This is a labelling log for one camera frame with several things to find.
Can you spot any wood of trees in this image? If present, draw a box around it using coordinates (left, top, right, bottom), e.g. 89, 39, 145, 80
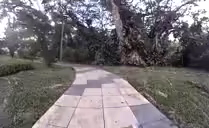
0, 0, 209, 68

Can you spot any large tree trunk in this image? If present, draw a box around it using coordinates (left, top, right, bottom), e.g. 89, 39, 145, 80
108, 0, 146, 66

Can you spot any stone slab path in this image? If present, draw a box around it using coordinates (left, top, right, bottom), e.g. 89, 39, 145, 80
31, 63, 180, 128

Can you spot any pole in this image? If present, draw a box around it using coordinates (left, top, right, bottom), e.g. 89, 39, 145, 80
59, 19, 65, 63

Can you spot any grass lawn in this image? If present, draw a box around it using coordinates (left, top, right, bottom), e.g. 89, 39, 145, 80
0, 54, 76, 128
103, 64, 209, 128

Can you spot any low green hedge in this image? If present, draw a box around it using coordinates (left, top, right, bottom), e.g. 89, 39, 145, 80
0, 61, 36, 79

